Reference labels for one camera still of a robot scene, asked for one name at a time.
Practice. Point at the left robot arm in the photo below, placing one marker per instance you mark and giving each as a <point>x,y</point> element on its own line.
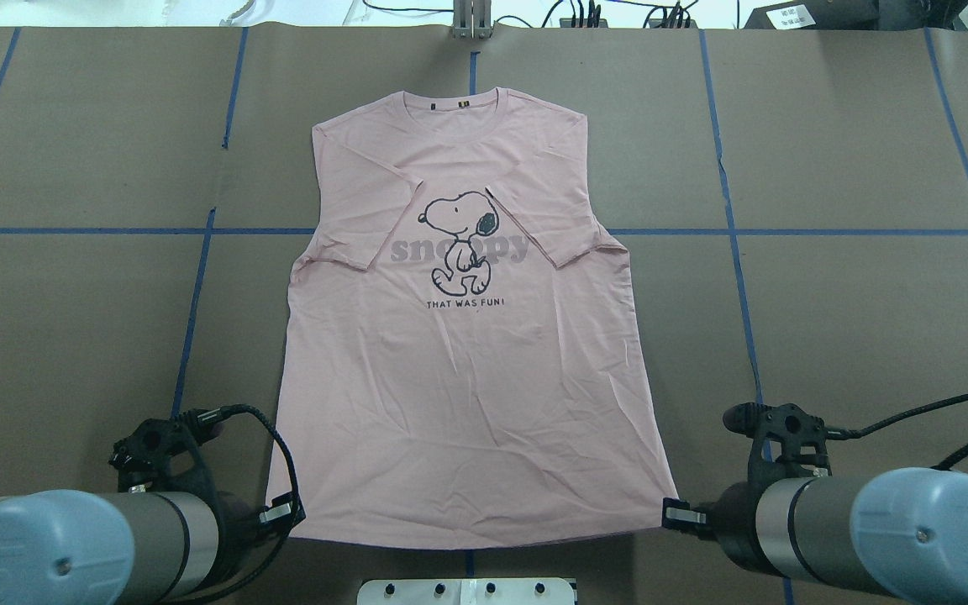
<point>73,547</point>

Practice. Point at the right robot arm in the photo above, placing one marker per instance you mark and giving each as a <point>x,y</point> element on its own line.
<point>901,533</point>

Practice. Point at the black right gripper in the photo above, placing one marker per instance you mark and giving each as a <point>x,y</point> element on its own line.
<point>734,522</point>

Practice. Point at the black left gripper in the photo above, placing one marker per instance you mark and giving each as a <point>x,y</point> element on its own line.
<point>237,514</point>

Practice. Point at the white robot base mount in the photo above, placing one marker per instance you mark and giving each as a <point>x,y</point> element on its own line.
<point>486,590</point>

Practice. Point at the pink Snoopy t-shirt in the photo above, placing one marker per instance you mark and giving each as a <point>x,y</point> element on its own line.
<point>463,366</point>

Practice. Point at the black box with label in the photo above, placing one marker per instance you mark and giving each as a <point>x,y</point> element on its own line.
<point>818,15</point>

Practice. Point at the aluminium frame post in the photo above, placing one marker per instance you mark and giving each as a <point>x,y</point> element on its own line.
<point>472,19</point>

